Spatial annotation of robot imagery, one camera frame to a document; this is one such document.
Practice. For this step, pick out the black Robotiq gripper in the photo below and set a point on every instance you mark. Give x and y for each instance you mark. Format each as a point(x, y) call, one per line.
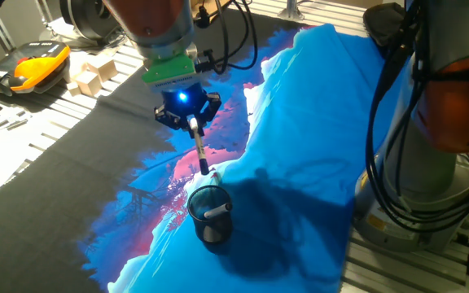
point(185, 101)

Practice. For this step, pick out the white marker pen blue cap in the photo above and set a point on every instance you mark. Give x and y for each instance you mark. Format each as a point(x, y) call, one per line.
point(199, 146)

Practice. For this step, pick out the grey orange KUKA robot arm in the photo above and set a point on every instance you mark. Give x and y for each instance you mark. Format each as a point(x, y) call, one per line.
point(153, 20)

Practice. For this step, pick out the white marker pen dark cap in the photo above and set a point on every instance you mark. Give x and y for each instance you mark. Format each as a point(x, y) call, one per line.
point(218, 211)

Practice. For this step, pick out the black mesh pen holder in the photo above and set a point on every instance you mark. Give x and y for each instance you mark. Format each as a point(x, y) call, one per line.
point(214, 232)

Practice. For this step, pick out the large wooden block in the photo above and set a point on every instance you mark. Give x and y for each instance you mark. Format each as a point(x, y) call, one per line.
point(103, 68)

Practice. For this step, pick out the blue landscape printed cloth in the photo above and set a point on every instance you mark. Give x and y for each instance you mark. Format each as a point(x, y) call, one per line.
point(299, 122)

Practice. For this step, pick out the medium wooden block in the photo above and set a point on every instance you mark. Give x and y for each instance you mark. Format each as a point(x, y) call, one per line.
point(88, 83)

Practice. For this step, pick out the small wooden block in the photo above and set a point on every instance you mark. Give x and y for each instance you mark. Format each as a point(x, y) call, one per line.
point(73, 88)

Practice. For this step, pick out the pale wooden block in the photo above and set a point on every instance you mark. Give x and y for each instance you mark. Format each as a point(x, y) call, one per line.
point(77, 69)

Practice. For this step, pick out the black round spool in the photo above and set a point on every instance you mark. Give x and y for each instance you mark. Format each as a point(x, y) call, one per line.
point(84, 16)

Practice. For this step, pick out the orange black teach pendant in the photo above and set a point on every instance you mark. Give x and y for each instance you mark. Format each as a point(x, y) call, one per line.
point(35, 69)

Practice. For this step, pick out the black crumpled garment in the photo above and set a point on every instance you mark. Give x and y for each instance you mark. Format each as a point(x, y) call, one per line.
point(383, 22)

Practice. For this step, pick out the green gripper mount plate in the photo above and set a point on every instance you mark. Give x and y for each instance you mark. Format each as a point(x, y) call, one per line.
point(169, 71)

